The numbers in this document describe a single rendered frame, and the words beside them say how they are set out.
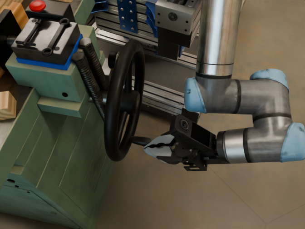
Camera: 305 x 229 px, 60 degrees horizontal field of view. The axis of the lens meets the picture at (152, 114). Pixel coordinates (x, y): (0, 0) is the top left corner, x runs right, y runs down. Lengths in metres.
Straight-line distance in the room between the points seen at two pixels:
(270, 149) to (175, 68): 1.04
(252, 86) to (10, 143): 0.49
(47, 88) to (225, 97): 0.36
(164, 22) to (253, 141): 0.59
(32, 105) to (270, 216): 1.20
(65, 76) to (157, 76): 0.99
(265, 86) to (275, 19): 1.78
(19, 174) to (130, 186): 0.84
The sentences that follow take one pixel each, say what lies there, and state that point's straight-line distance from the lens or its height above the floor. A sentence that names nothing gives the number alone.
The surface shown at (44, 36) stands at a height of 1.00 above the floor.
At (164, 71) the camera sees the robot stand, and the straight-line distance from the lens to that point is 1.50.
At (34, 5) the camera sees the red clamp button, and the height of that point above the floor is 1.02.
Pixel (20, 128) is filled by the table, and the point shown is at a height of 0.88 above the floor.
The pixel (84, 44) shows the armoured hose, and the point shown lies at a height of 0.97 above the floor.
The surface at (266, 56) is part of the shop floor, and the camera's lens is 2.03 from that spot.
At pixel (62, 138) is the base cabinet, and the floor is 0.69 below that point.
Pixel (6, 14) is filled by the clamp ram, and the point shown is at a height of 0.99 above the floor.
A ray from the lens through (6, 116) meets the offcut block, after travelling 0.57.
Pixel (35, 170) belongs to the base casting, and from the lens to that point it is 0.68.
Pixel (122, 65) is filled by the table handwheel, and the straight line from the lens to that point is 0.52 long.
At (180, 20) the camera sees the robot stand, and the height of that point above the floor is 0.74.
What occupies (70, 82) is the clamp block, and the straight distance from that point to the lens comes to 0.54.
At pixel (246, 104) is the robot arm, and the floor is 0.89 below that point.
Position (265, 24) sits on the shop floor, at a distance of 2.28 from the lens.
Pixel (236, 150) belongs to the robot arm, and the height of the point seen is 0.84.
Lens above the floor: 1.34
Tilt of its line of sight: 58 degrees down
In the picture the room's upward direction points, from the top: straight up
